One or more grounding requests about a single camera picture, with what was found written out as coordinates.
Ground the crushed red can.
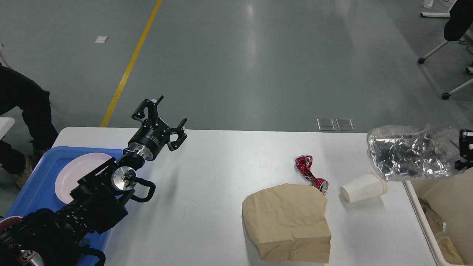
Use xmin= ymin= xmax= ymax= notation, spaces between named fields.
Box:
xmin=295 ymin=155 xmax=329 ymax=195

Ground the pink mug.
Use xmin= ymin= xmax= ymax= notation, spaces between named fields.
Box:
xmin=0 ymin=216 xmax=22 ymax=233

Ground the person in black trousers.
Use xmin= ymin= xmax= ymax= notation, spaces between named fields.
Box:
xmin=0 ymin=65 xmax=58 ymax=189

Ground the brown paper in bin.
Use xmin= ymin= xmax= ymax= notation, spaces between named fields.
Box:
xmin=434 ymin=232 xmax=465 ymax=265

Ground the foil ball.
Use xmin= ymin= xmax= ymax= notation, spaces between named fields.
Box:
xmin=366 ymin=124 xmax=465 ymax=182

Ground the blue plastic tray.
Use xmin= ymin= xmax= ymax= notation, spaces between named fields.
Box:
xmin=1 ymin=146 xmax=132 ymax=266

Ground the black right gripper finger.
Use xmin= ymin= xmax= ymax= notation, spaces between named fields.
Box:
xmin=455 ymin=129 xmax=473 ymax=171

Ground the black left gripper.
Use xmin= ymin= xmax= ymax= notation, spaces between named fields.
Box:
xmin=123 ymin=95 xmax=188 ymax=161

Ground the beige plastic bin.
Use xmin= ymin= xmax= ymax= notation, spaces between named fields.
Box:
xmin=403 ymin=169 xmax=473 ymax=266

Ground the pink plastic plate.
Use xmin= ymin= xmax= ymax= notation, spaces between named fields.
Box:
xmin=54 ymin=153 xmax=112 ymax=204

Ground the clear floor plate left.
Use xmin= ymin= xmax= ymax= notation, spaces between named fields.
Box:
xmin=317 ymin=118 xmax=336 ymax=131

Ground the brown paper bag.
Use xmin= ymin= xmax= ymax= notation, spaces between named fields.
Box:
xmin=242 ymin=184 xmax=332 ymax=264

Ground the clear floor plate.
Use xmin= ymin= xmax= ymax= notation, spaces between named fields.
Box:
xmin=336 ymin=119 xmax=354 ymax=131
xmin=317 ymin=118 xmax=336 ymax=131

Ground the clear floor plate right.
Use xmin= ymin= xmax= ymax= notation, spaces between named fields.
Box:
xmin=336 ymin=119 xmax=354 ymax=131

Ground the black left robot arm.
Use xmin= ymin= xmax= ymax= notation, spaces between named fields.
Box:
xmin=1 ymin=96 xmax=187 ymax=266

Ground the white crumpled tissue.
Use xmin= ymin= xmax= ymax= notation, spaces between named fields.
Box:
xmin=340 ymin=172 xmax=388 ymax=203

